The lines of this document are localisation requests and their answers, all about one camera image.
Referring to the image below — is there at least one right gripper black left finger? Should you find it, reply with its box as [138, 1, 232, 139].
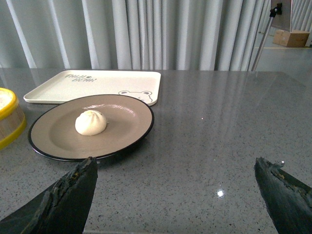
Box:
[0, 157, 98, 234]

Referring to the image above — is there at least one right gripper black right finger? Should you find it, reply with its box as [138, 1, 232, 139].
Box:
[254, 157, 312, 234]

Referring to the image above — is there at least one white steamed bun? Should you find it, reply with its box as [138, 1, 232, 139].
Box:
[75, 110, 107, 136]

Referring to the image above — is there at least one beige plate black rim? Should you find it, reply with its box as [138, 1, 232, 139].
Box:
[28, 95, 154, 161]

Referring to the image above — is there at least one white bear print tray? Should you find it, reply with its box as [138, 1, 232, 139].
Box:
[24, 70, 161, 106]

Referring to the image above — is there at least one yellow rimmed bamboo steamer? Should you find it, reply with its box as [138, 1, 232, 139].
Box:
[0, 87, 27, 150]

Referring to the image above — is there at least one brown cardboard box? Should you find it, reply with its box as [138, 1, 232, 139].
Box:
[273, 30, 310, 47]

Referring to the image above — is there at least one grey pleated curtain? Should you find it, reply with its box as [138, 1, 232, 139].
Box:
[0, 0, 312, 71]

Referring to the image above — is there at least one silver tripod stand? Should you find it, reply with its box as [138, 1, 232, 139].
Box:
[251, 0, 282, 72]

